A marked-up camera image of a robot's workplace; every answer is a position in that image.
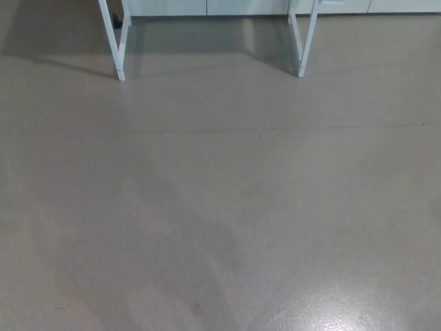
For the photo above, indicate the white metal-legged table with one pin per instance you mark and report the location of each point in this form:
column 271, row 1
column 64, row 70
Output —
column 111, row 38

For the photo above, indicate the white cabinet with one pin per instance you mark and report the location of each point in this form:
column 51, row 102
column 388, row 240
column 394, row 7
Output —
column 241, row 7

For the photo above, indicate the small black floor object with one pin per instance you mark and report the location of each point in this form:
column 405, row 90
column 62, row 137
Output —
column 117, row 20

